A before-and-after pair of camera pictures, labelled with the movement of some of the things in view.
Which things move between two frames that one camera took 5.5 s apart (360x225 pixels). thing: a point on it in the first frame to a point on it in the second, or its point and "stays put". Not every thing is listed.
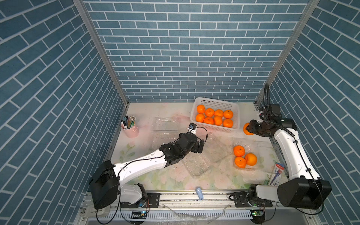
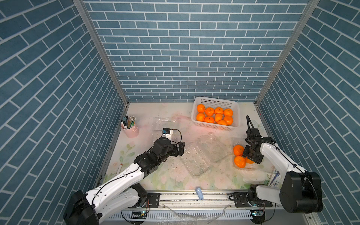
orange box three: x=209 y=112 stays put
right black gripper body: x=256 y=128 to x=251 y=154
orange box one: x=200 y=108 stays put
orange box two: x=199 y=117 stays put
